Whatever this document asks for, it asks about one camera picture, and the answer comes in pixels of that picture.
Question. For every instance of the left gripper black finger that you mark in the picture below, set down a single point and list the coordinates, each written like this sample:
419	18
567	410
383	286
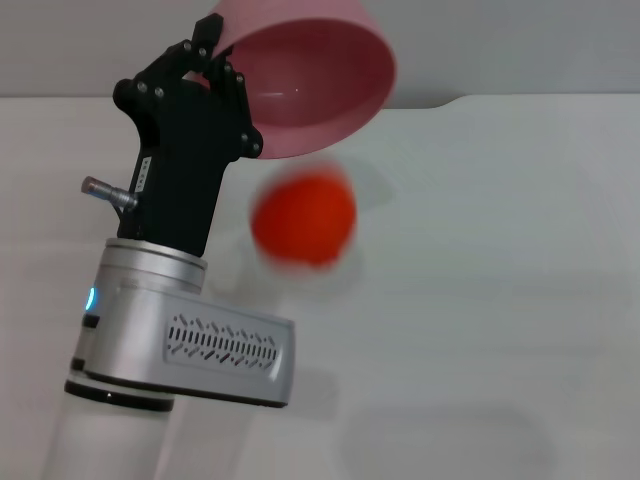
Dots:
170	65
239	107

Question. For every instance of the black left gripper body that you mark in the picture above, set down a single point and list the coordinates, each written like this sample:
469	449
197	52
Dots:
185	165

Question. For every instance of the pink plastic bowl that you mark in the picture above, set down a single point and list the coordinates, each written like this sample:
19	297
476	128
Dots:
325	85

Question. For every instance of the orange toy fruit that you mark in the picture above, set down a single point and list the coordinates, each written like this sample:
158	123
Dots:
305	217

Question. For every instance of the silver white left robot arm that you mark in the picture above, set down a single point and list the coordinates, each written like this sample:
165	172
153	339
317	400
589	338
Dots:
135	320

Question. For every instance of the silver plug on left gripper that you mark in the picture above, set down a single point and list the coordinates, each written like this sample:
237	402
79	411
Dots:
111	192

